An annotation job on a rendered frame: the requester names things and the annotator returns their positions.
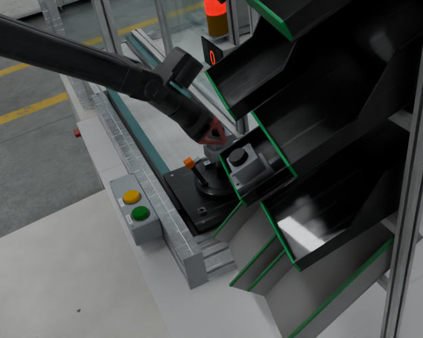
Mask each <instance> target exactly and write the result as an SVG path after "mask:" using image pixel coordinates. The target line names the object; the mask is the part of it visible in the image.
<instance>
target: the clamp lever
mask: <svg viewBox="0 0 423 338"><path fill-rule="evenodd" d="M199 162H201V159H200V157H199V156H198V157H196V159H194V160H192V159H191V157H188V158H187V159H185V160H184V161H183V163H184V164H185V165H186V167H187V168H188V169H191V170H192V171H193V173H194V174H195V175H196V177H198V179H199V180H200V181H201V183H203V182H205V178H204V177H203V176H202V175H201V173H200V172H199V170H198V169H197V168H196V167H195V165H196V164H198V163H199Z"/></svg>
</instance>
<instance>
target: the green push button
mask: <svg viewBox="0 0 423 338"><path fill-rule="evenodd" d="M147 216H148V209H147V207H145V206H139V207H136V208H134V209H133V210H132V218H133V219H135V220H142V219H145V218H146V217H147Z"/></svg>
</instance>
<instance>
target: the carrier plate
mask: <svg viewBox="0 0 423 338"><path fill-rule="evenodd" d="M206 161H208V158H204V159H202V160H201V162H199V163H198V164H196V165H195V167H196V168H197V169H198V170H199V169H200V168H202V167H203V163H204V162H206ZM163 178H164V181H165V182H166V184H167V186H168V187H169V189H170V190H171V192H172V194H173V195H174V197H175V198H176V200H177V202H178V203H179V204H180V206H181V208H182V209H183V211H184V212H185V214H186V216H187V217H188V219H189V220H190V222H191V224H192V225H193V226H194V228H195V230H196V232H197V233H198V234H199V235H200V234H202V233H205V232H207V231H209V230H212V229H214V228H216V227H219V226H220V225H221V224H222V223H223V222H224V221H225V220H226V218H227V217H228V216H229V214H230V213H231V212H232V211H233V210H234V209H235V208H236V206H237V205H238V204H239V203H240V199H239V198H236V199H233V200H230V201H211V200H208V199H205V198H203V197H202V196H201V195H200V194H199V193H198V192H197V190H196V187H195V174H194V173H193V171H192V170H191V169H188V168H187V167H186V166H184V167H181V168H178V169H176V170H173V171H170V172H167V173H166V174H163ZM202 207H204V208H205V210H206V212H207V214H205V215H202V216H200V215H199V213H198V211H197V210H198V209H200V208H202Z"/></svg>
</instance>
